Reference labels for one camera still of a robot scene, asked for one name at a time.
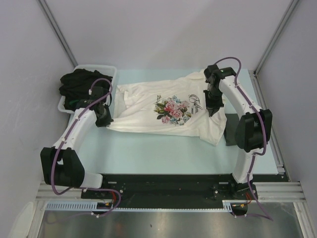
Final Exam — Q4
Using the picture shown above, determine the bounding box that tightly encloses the white plastic basket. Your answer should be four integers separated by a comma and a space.
57, 64, 117, 114

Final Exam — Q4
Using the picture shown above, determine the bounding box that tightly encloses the white floral t-shirt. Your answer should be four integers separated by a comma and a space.
109, 71, 226, 146

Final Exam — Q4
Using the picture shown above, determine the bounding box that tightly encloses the black t-shirt pile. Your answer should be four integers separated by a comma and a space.
59, 68, 113, 111

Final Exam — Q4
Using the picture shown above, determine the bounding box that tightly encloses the aluminium frame rail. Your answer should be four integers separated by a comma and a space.
34, 182, 308, 202

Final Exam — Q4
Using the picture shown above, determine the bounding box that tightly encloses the folded dark grey t-shirt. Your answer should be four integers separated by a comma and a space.
223, 114, 240, 146

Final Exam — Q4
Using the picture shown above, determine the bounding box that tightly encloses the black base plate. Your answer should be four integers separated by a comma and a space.
51, 173, 289, 209

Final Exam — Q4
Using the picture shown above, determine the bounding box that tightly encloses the white slotted cable duct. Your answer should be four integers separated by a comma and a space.
46, 201, 232, 212

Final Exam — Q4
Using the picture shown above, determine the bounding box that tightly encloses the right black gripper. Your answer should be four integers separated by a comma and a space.
204, 87, 224, 117

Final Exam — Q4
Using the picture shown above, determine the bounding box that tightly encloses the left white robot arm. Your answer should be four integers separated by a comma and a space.
40, 86, 113, 198

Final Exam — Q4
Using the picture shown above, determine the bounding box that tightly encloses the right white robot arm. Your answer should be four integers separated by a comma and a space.
204, 64, 272, 199

